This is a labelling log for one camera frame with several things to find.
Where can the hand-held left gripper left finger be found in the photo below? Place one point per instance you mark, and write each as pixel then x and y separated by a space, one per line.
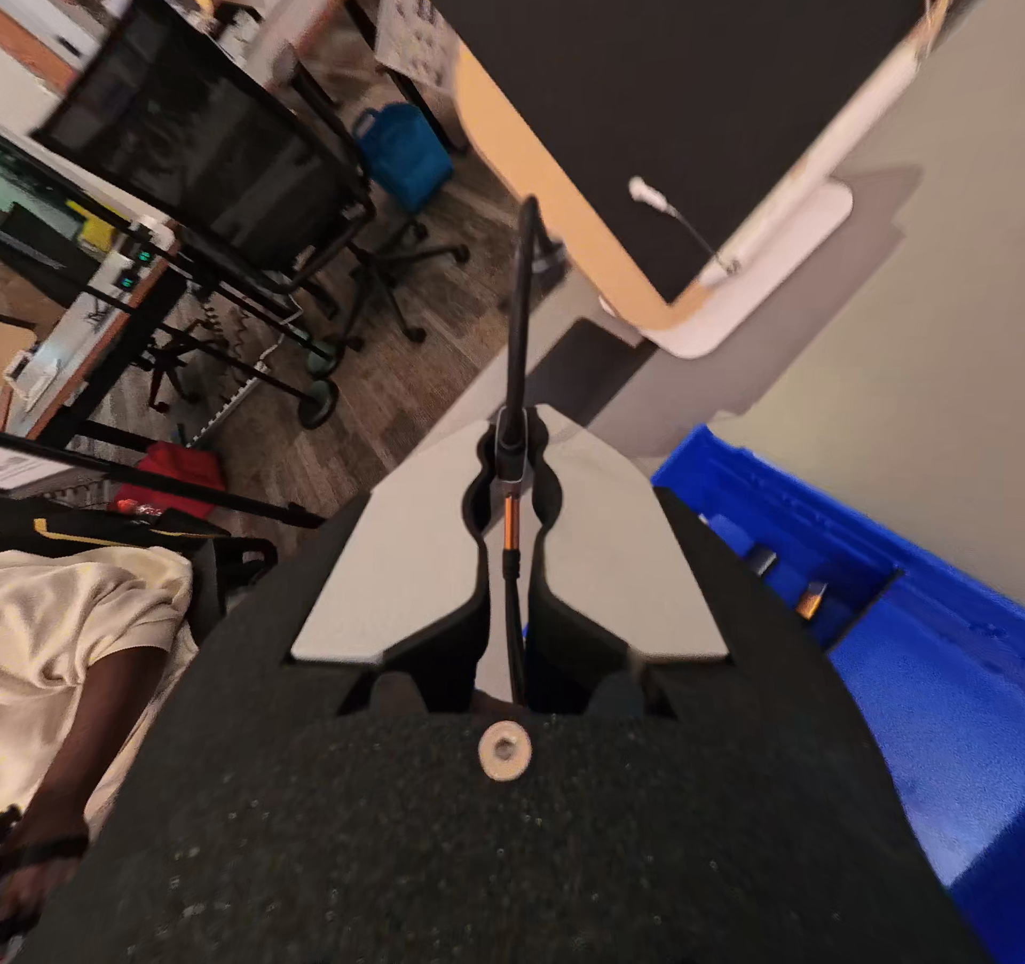
pixel 392 579

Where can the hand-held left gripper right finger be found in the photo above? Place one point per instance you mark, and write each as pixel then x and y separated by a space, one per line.
pixel 632 579

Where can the blue storage bin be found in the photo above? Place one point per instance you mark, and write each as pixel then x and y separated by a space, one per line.
pixel 945 700

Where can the grey desk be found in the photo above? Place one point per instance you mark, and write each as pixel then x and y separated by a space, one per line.
pixel 921 299

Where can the black bin divider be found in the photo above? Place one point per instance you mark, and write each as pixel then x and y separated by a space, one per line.
pixel 865 611

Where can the red storage bin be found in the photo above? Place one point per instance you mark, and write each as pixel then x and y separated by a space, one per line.
pixel 180 471

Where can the blue bag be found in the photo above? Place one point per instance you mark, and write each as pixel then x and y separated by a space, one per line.
pixel 404 155

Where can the printed paper sheet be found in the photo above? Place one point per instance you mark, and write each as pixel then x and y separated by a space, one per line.
pixel 416 19

